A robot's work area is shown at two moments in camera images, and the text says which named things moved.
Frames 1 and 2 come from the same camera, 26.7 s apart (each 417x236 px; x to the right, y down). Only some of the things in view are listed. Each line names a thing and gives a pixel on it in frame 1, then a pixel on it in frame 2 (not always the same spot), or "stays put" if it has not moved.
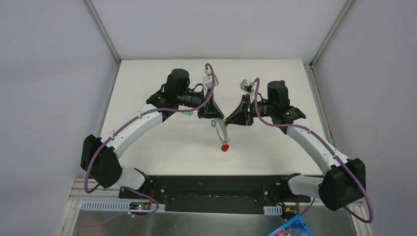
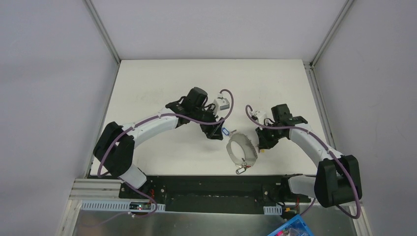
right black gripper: [246, 110] → [265, 141]
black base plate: [193, 193] stays put
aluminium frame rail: [103, 32] stays put
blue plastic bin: [297, 226] stays put
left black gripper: [203, 106] → [212, 131]
